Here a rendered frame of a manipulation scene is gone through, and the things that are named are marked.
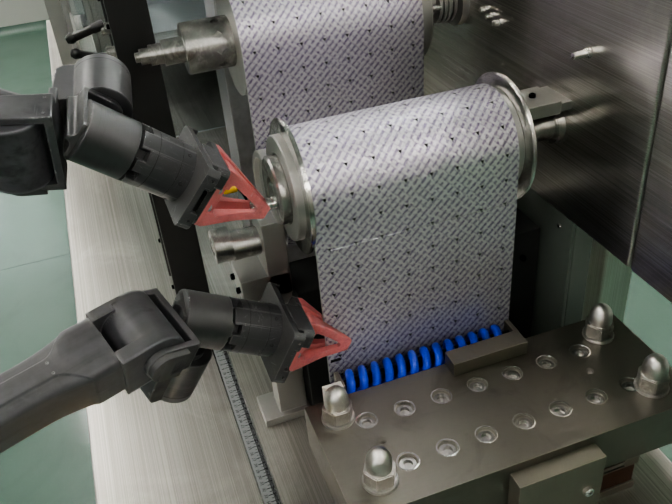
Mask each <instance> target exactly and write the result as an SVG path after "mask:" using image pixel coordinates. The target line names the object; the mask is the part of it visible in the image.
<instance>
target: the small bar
mask: <svg viewBox="0 0 672 504"><path fill-rule="evenodd" d="M527 345H528V341H527V340H526V339H525V338H524V337H523V336H522V335H521V334H520V332H519V331H518V330H515V331H511V332H508V333H505V334H502V335H499V336H495V337H492V338H489V339H486V340H482V341H479V342H476V343H473V344H470V345H466V346H463V347H460V348H457V349H453V350H450V351H447V352H445V364H446V366H447V367H448V369H449V370H450V371H451V373H452V374H453V376H456V375H459V374H463V373H466V372H469V371H472V370H475V369H478V368H481V367H484V366H488V365H491V364H494V363H497V362H500V361H503V360H506V359H510V358H513V357H516V356H519V355H522V354H525V353H527Z"/></svg>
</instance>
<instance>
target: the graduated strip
mask: <svg viewBox="0 0 672 504"><path fill-rule="evenodd" d="M212 352H213V355H214V358H215V361H216V364H217V367H218V370H219V373H220V376H221V379H222V382H223V385H224V388H225V391H226V394H227V397H228V400H229V403H230V406H231V409H232V412H233V415H234V418H235V421H236V424H237V427H238V430H239V433H240V436H241V440H242V443H243V446H244V449H245V452H246V455H247V458H248V461H249V464H250V467H251V470H252V473H253V476H254V479H255V482H256V485H257V488H258V491H259V494H260V497H261V500H262V503H263V504H283V503H282V500H281V497H280V495H279V492H278V489H277V486H276V483H275V481H274V478H273V475H272V472H271V470H270V467H269V464H268V461H267V458H266V456H265V453H264V450H263V447H262V444H261V442H260V439H259V436H258V433H257V430H256V428H255V425H254V422H253V419H252V417H251V414H250V411H249V408H248V405H247V403H246V400H245V397H244V394H243V391H242V389H241V386H240V383H239V380H238V378H237V375H236V372H235V369H234V366H233V364H232V361H231V358H230V355H229V352H227V351H220V350H212Z"/></svg>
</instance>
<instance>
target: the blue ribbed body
mask: <svg viewBox="0 0 672 504"><path fill-rule="evenodd" d="M489 331H490V335H489V332H488V330H487V329H485V328H480V329H479V330H478V337H479V338H477V335H476V334H475V333H474V332H473V331H470V332H468V333H467V336H466V339H467V342H466V341H465V339H464V337H463V336H462V335H457V336H456V337H455V346H454V344H453V342H452V340H450V339H445V340H444V341H443V348H444V349H442V348H441V346H440V344H439V343H437V342H434V343H432V344H431V351H432V353H430V352H429V350H428V348H427V347H426V346H421V347H420V348H419V354H420V356H419V357H417V354H416V352H415V351H414V350H412V349H411V350H409V351H408V352H407V358H408V360H406V361H405V359H404V357H403V355H402V354H400V353H398V354H396V355H395V363H396V364H392V361H391V359H390V358H388V357H385V358H384V359H383V360H382V364H383V367H384V368H380V367H379V364H378V363H377V362H376V361H372V362H371V363H370V369H371V372H367V369H366V367H365V366H364V365H359V366H358V367H357V371H358V376H354V373H353V371H352V369H346V370H345V378H346V379H345V380H343V382H344V384H345V386H346V391H347V393H348V394H350V393H353V392H357V391H360V390H363V389H366V388H369V387H373V386H376V385H379V384H382V383H385V382H388V381H392V380H395V379H398V378H401V377H404V376H408V375H411V374H414V373H417V372H420V371H423V370H427V369H430V368H433V367H436V366H439V365H443V364H445V352H447V351H450V350H453V349H457V348H460V347H463V346H466V345H470V344H473V343H476V342H479V341H482V340H486V339H489V338H492V337H495V336H499V335H502V334H505V333H508V332H510V331H509V330H503V331H501V329H500V327H499V326H498V325H496V324H493V325H491V326H490V330H489Z"/></svg>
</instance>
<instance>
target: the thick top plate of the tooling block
mask: <svg viewBox="0 0 672 504"><path fill-rule="evenodd" d="M585 321H586V320H583V321H579V322H576V323H573V324H570V325H567V326H563V327H560V328H557V329H554V330H551V331H548V332H544V333H541V334H538V335H535V336H532V337H528V338H525V339H526V340H527V341H528V345H527V353H525V354H522V355H519V356H516V357H513V358H510V359H506V360H503V361H500V362H497V363H494V364H491V365H488V366H484V367H481V368H478V369H475V370H472V371H469V372H466V373H463V374H459V375H456V376H453V374H452V373H451V371H450V370H449V369H448V367H447V366H446V364H443V365H439V366H436V367H433V368H430V369H427V370H423V371H420V372H417V373H414V374H411V375H408V376H404V377H401V378H398V379H395V380H392V381H388V382H385V383H382V384H379V385H376V386H373V387H369V388H366V389H363V390H360V391H357V392H353V393H350V394H348V397H349V399H351V401H352V408H353V411H354V413H355V421H354V423H353V424H352V425H351V426H350V427H349V428H347V429H345V430H341V431H334V430H330V429H328V428H326V427H325V426H324V425H323V423H322V419H321V416H322V407H323V403H324V402H322V403H318V404H315V405H312V406H309V407H306V408H304V411H305V418H306V425H307V432H308V439H309V445H310V447H311V450H312V452H313V454H314V456H315V459H316V461H317V463H318V466H319V468H320V470H321V473H322V475H323V477H324V480H325V482H326V484H327V487H328V489H329V491H330V494H331V496H332V498H333V501H334V503H335V504H508V492H509V480H510V474H511V473H513V472H516V471H519V470H522V469H525V468H527V467H530V466H533V465H536V464H538V463H541V462H544V461H547V460H549V459H552V458H555V457H558V456H561V455H563V454H566V453H569V452H572V451H574V450H577V449H580V448H583V447H585V446H588V445H591V444H594V443H595V444H596V445H597V446H598V447H599V448H600V449H601V451H602V452H603V453H604V454H605V455H606V457H607V458H606V463H605V468H606V467H609V466H612V465H615V464H617V463H620V462H623V461H625V460H628V459H631V458H633V457H636V456H639V455H641V454H644V453H647V452H650V451H652V450H655V449H658V448H660V447H663V446H666V445H668V444H671V443H672V367H671V366H670V365H669V376H670V383H669V386H670V390H669V393H668V395H667V396H665V397H663V398H659V399H653V398H648V397H645V396H643V395H641V394H640V393H638V391H636V389H635V388H634V384H633V383H634V379H635V378H636V377H637V372H638V367H639V366H642V364H643V361H644V359H645V358H646V357H647V356H648V355H650V354H652V353H655V352H654V351H653V350H652V349H651V348H650V347H649V346H648V345H647V344H645V343H644V342H643V341H642V340H641V339H640V338H639V337H638V336H637V335H636V334H635V333H633V332H632V331H631V330H630V329H629V328H628V327H627V326H626V325H625V324H624V323H623V322H621V321H620V320H619V319H618V318H617V317H616V316H615V315H614V314H613V323H614V330H613V332H614V339H613V341H612V342H610V343H608V344H605V345H597V344H593V343H590V342H588V341H587V340H586V339H584V337H583V336H582V329H583V328H584V327H585ZM375 446H382V447H385V448H386V449H387V450H388V451H389V452H390V453H391V456H392V460H393V461H395V463H396V472H397V474H398V478H399V483H398V486H397V488H396V489H395V490H394V491H393V492H392V493H390V494H388V495H385V496H375V495H372V494H370V493H368V492H367V491H366V490H365V489H364V488H363V485H362V475H363V469H364V464H365V458H366V454H367V452H368V451H369V450H370V449H371V448H372V447H375Z"/></svg>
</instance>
